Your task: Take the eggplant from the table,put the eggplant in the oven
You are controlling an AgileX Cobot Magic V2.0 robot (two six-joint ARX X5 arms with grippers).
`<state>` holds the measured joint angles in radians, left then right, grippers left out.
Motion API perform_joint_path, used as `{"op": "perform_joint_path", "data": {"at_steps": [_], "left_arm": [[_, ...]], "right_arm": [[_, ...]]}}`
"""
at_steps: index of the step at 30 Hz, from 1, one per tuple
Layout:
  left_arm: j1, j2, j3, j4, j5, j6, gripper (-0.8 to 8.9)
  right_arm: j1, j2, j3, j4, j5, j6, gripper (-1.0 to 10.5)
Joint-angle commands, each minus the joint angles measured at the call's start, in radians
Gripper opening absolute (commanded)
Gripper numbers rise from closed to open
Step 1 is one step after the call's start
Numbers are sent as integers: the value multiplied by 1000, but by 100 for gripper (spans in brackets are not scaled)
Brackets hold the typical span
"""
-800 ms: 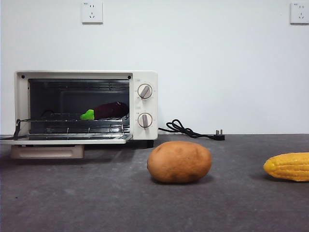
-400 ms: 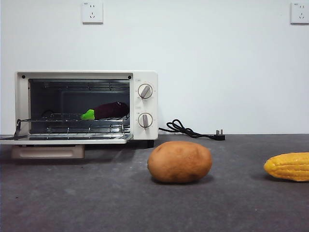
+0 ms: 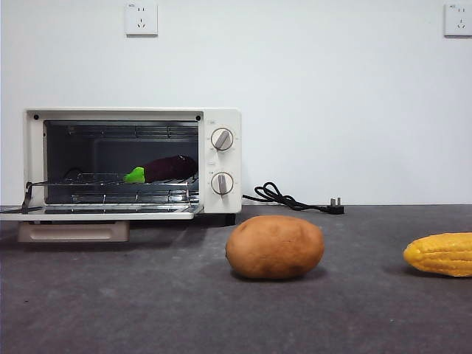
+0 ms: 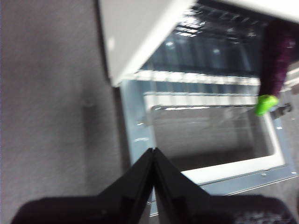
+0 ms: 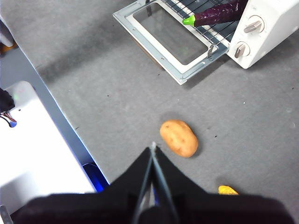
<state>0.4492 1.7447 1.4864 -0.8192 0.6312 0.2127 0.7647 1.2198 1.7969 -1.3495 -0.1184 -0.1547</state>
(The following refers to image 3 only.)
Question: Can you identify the metal wire oven rack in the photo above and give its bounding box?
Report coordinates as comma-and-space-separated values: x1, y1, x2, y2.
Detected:
29, 170, 200, 189

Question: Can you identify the glass oven door with handle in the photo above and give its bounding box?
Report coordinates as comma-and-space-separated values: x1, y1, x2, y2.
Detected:
0, 181, 205, 243

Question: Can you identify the yellow corn cob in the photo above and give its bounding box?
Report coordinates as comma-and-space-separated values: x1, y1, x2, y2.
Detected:
403, 232, 472, 278

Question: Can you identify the white wall socket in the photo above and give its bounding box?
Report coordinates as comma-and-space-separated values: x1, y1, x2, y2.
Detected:
443, 3, 472, 38
124, 1, 159, 38

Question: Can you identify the purple eggplant with green stem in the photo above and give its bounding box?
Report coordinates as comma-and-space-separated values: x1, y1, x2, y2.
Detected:
123, 154, 198, 184

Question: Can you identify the black power cable with plug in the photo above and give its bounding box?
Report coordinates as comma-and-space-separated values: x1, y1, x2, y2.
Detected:
242, 181, 346, 215

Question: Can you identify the brown potato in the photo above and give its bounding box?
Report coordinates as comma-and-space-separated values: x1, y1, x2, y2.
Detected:
225, 215, 325, 280

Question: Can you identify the white toaster oven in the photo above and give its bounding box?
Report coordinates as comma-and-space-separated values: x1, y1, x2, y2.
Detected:
24, 107, 243, 226

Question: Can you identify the white oven knob, upright grip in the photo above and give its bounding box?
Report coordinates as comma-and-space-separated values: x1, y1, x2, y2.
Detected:
209, 171, 235, 196

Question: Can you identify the white oven knob, slanted grip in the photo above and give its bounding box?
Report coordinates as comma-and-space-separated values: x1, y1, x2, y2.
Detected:
209, 128, 235, 152

